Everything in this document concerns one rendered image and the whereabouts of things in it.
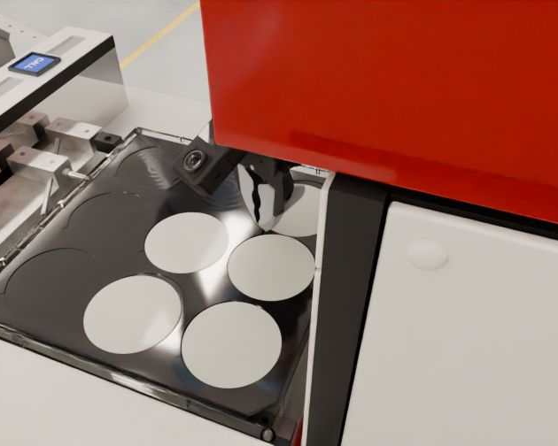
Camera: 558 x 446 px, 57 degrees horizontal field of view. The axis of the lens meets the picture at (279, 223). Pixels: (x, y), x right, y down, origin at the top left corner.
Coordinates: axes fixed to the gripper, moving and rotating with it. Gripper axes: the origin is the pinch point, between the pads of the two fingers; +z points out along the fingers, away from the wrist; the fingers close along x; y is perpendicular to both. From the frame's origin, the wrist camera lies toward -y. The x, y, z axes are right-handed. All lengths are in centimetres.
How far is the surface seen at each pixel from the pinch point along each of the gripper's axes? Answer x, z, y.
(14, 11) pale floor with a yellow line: 325, 91, 70
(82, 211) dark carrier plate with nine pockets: 18.0, 1.4, -14.2
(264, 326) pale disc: -10.6, 1.3, -8.7
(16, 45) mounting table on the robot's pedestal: 87, 9, 3
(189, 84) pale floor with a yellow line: 173, 91, 99
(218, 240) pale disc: 2.3, 1.3, -4.7
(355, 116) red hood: -24.9, -33.9, -16.2
